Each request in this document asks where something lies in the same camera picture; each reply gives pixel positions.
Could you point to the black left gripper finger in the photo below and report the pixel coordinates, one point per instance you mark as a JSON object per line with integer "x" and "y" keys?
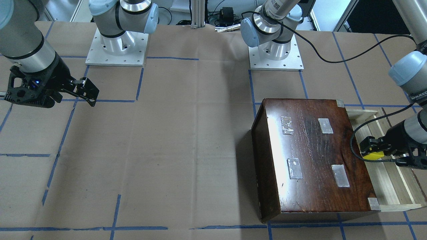
{"x": 383, "y": 150}
{"x": 372, "y": 141}

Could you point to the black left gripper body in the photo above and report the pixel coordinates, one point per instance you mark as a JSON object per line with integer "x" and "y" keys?
{"x": 397, "y": 137}

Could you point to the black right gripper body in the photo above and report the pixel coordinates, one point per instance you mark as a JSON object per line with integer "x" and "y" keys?
{"x": 55, "y": 77}

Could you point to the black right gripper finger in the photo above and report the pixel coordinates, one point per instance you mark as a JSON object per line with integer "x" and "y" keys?
{"x": 85, "y": 87}
{"x": 90, "y": 100}

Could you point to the yellow block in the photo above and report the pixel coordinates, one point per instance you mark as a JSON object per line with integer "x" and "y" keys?
{"x": 374, "y": 156}

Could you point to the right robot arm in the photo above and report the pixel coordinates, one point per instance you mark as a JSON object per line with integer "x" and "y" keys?
{"x": 24, "y": 44}

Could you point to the dark wooden drawer cabinet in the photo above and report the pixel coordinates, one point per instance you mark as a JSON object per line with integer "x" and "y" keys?
{"x": 316, "y": 197}

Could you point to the grey velcro patch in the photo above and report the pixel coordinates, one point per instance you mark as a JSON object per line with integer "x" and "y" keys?
{"x": 325, "y": 126}
{"x": 287, "y": 125}
{"x": 294, "y": 168}
{"x": 340, "y": 175}

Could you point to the brown paper table cover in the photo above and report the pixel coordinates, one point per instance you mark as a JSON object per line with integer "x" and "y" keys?
{"x": 166, "y": 153}

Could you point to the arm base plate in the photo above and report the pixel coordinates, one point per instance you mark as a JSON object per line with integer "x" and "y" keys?
{"x": 125, "y": 50}
{"x": 275, "y": 56}

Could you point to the aluminium frame post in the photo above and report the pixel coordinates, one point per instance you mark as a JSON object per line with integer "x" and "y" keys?
{"x": 198, "y": 13}

